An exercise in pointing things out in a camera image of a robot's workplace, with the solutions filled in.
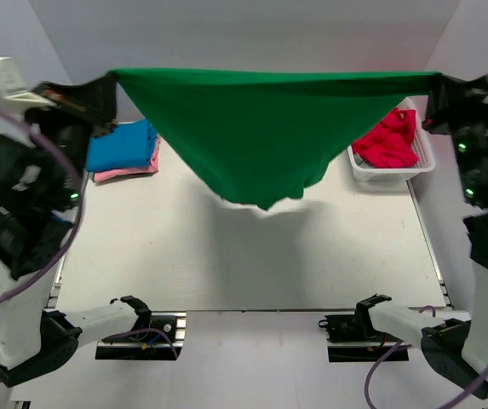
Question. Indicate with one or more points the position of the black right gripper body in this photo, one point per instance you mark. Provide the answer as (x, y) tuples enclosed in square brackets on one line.
[(475, 122)]

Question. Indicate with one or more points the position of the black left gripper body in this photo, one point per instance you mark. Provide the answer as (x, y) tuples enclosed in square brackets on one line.
[(73, 120)]

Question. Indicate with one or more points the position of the green t shirt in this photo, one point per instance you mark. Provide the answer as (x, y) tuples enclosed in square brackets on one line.
[(255, 138)]

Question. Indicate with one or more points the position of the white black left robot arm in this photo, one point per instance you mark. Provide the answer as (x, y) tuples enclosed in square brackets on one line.
[(41, 209)]

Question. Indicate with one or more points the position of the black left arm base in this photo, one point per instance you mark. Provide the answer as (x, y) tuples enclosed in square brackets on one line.
[(164, 343)]

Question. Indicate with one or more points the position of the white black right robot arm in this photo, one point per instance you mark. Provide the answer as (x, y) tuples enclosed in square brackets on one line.
[(457, 350)]

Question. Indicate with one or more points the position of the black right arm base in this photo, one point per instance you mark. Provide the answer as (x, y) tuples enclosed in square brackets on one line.
[(346, 343)]

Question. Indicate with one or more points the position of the white plastic basket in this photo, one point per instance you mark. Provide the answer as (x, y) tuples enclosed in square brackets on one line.
[(363, 171)]

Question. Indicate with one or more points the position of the crumpled red t shirt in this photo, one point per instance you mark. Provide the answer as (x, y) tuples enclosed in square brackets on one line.
[(388, 144)]

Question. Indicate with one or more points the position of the folded blue t shirt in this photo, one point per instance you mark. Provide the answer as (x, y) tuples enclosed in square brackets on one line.
[(128, 146)]

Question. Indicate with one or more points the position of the folded pink t shirt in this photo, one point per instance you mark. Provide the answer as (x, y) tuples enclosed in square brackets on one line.
[(151, 168)]

